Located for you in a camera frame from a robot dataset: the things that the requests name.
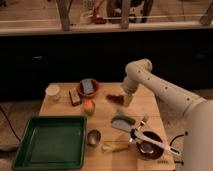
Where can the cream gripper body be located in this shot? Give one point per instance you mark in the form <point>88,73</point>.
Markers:
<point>127,99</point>

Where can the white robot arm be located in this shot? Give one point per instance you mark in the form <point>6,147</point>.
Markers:
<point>197,152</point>

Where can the small metal cup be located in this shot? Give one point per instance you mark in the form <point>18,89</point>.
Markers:
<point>93,137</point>

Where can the white paper cup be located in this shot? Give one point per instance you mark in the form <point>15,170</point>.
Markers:
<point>53,92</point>

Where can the green cucumber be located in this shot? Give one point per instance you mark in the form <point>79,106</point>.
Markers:
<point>126,119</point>

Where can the orange bowl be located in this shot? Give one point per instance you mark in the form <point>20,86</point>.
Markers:
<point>80,89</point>

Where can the orange peach fruit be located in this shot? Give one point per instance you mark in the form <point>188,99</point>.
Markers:
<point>88,107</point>

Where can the blue sponge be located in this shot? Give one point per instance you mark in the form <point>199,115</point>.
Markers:
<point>87,86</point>

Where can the brown sponge block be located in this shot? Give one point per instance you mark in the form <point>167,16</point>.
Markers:
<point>74,97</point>

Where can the dark brown bowl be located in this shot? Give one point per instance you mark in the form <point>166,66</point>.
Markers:
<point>148,150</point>

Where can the green plastic tray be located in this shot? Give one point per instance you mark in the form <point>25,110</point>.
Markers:
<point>52,143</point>

